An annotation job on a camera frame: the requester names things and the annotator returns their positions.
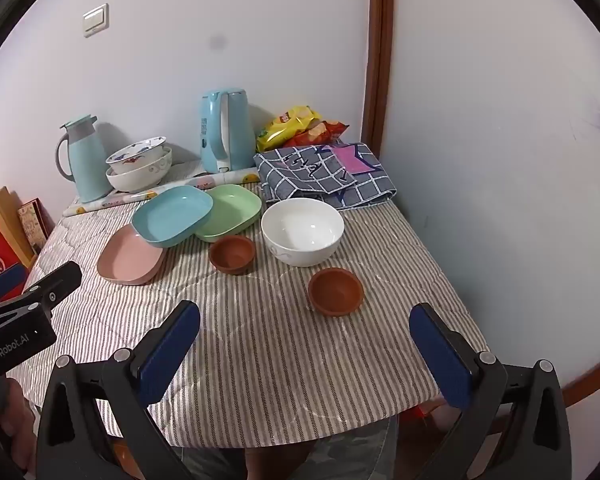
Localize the small brown clay bowl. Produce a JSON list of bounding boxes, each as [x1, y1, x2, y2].
[[209, 234, 257, 276], [308, 267, 364, 317]]

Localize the yellow chip bag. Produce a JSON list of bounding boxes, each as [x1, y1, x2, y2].
[[256, 105, 321, 153]]

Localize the striped tablecloth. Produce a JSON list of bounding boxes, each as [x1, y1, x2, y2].
[[7, 180, 491, 448]]

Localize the pink plastic plate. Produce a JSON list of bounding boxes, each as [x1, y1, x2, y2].
[[97, 224, 166, 287]]

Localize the brown wooden door frame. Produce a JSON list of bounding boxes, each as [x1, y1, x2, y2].
[[364, 0, 397, 161]]

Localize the floral ceramic bowl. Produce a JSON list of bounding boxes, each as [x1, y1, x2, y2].
[[105, 136, 167, 167]]

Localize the grey checkered folded cloth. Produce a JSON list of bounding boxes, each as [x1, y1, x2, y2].
[[253, 142, 398, 211]]

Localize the white printed paper roll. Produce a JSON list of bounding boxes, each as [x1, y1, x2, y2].
[[62, 169, 261, 218]]

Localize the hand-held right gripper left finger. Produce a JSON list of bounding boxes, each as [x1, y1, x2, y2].
[[36, 300, 202, 480]]

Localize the patterned cardboard box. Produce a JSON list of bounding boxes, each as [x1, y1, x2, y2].
[[17, 198, 56, 253]]

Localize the blue plastic plate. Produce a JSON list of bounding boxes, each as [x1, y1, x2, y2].
[[131, 185, 215, 249]]

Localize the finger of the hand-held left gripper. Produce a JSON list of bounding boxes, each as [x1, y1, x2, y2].
[[0, 264, 30, 307], [22, 260, 84, 311]]

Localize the green plastic plate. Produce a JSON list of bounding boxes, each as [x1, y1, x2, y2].
[[195, 184, 263, 244]]

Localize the white wall switch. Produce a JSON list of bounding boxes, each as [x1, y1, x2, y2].
[[82, 3, 110, 38]]

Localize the white patterned ceramic bowl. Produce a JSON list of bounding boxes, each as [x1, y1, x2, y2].
[[105, 146, 173, 193]]

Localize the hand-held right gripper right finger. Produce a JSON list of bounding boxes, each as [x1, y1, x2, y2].
[[409, 302, 573, 480]]

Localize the brown wooden baseboard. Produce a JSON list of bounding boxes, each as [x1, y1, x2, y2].
[[495, 327, 600, 421]]

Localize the wooden box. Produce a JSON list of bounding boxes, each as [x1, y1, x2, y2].
[[0, 186, 38, 271]]

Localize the red chip bag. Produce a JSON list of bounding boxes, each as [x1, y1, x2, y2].
[[292, 120, 350, 149]]

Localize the light blue electric kettle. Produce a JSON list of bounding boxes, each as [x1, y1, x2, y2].
[[199, 89, 257, 175]]

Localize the light blue thermos jug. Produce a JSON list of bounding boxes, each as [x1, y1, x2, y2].
[[56, 116, 113, 203]]

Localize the person's camouflage shorts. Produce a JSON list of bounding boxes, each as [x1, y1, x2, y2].
[[177, 412, 401, 480]]

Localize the person's left hand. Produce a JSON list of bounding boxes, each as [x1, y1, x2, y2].
[[0, 377, 37, 466]]

